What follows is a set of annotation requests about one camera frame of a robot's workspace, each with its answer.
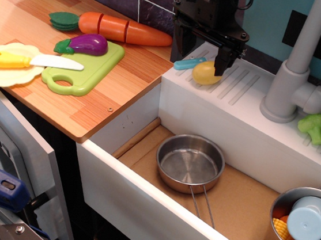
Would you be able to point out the pale yellow toy plate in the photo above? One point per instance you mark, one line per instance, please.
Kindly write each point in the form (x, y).
(15, 76)

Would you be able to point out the grey toy faucet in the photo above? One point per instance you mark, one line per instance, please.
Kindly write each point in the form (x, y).
(290, 89)

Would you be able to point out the light blue plastic cup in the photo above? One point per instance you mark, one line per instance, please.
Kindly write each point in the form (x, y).
(304, 220)

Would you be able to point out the grey oven door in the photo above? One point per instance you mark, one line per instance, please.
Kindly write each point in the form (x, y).
(27, 156)

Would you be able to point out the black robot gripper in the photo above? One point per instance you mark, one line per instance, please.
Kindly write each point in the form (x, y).
(213, 21)

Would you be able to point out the yellow toy corn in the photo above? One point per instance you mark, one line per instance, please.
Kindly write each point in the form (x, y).
(281, 228)

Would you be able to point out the green felt carrot leaves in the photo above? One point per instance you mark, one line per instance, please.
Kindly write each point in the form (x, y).
(64, 21)

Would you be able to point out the purple toy eggplant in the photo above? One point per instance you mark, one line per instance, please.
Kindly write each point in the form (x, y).
(91, 44)

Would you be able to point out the small steel pan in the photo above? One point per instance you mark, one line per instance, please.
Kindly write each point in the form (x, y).
(192, 165)

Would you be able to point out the blue toy handle piece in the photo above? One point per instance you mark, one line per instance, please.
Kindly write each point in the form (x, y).
(188, 64)

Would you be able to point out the yellow white toy knife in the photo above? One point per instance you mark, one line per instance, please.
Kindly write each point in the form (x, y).
(10, 60)

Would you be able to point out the blue clamp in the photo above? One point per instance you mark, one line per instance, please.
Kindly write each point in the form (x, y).
(14, 195)

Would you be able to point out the green plastic cutting board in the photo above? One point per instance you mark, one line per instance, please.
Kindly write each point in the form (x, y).
(80, 83)

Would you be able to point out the yellow toy potato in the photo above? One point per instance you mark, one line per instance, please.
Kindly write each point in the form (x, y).
(204, 73)

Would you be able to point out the white toy sink basin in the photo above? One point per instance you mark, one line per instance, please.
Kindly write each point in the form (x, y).
(261, 154)

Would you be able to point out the green toy broccoli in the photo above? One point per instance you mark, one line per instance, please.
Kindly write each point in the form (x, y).
(311, 125)

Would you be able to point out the orange toy carrot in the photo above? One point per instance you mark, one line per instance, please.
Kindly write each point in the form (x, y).
(122, 30)

